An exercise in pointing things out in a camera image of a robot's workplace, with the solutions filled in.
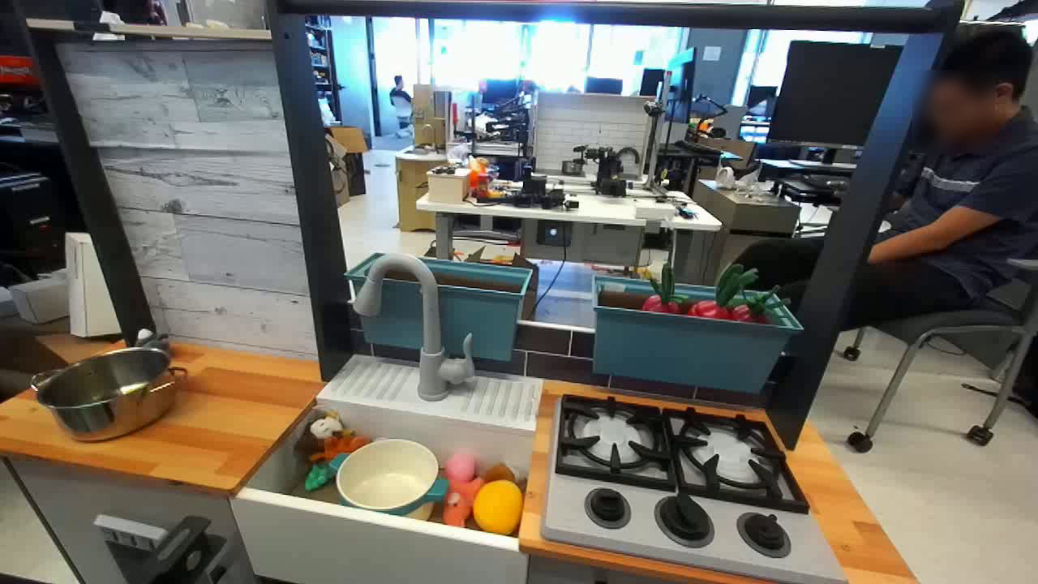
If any yellow lemon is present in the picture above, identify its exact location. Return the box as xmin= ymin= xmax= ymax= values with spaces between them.
xmin=470 ymin=478 xmax=530 ymax=538

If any grey toy faucet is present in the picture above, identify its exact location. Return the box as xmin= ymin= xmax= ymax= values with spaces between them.
xmin=353 ymin=249 xmax=480 ymax=404

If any orange toy figure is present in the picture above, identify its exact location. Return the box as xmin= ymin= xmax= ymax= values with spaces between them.
xmin=463 ymin=154 xmax=499 ymax=203

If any orange plush toy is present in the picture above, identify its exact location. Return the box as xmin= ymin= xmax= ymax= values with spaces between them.
xmin=304 ymin=411 xmax=374 ymax=466

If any green plush toy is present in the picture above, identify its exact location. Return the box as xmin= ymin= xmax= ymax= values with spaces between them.
xmin=297 ymin=458 xmax=349 ymax=498

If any grey toy stove top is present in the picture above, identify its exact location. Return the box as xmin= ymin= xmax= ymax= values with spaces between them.
xmin=537 ymin=389 xmax=849 ymax=584

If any white sink basin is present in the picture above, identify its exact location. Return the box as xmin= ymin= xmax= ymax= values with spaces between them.
xmin=230 ymin=353 xmax=548 ymax=584

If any silver pot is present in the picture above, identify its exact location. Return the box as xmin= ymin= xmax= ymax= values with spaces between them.
xmin=29 ymin=339 xmax=195 ymax=444

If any teal planter box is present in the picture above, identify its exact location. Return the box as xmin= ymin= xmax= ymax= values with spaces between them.
xmin=590 ymin=271 xmax=808 ymax=400
xmin=345 ymin=249 xmax=537 ymax=365

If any white office desk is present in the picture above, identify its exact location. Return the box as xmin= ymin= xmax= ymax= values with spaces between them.
xmin=412 ymin=184 xmax=725 ymax=270

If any cardboard box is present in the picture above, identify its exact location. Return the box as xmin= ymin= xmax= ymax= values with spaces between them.
xmin=392 ymin=150 xmax=455 ymax=238

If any white board panel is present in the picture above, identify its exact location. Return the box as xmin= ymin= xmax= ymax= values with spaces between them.
xmin=524 ymin=91 xmax=658 ymax=174

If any black stove grate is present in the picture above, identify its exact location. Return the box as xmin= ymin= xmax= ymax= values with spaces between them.
xmin=550 ymin=391 xmax=813 ymax=515

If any white teal bowl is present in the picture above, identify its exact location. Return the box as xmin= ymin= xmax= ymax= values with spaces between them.
xmin=333 ymin=435 xmax=451 ymax=520

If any black stove knob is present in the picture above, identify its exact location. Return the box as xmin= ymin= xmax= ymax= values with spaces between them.
xmin=584 ymin=484 xmax=637 ymax=532
xmin=735 ymin=508 xmax=795 ymax=562
xmin=655 ymin=494 xmax=717 ymax=547

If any beige storage box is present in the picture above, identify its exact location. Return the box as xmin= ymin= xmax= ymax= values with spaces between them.
xmin=692 ymin=174 xmax=803 ymax=238

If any grey wood plank panel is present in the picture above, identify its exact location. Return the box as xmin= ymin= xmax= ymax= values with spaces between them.
xmin=54 ymin=39 xmax=323 ymax=362

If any black computer monitor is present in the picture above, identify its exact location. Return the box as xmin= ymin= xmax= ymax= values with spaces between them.
xmin=767 ymin=39 xmax=901 ymax=150

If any grey office chair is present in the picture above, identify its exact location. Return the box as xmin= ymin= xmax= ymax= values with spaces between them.
xmin=841 ymin=257 xmax=1038 ymax=458

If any seated person dark shirt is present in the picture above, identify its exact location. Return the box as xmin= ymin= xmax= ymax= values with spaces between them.
xmin=743 ymin=29 xmax=1038 ymax=330

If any black metal frame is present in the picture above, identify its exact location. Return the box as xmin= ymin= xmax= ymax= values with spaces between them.
xmin=18 ymin=0 xmax=965 ymax=455

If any black grey clamp mount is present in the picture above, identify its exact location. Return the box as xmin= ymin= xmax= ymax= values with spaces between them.
xmin=90 ymin=512 xmax=236 ymax=584

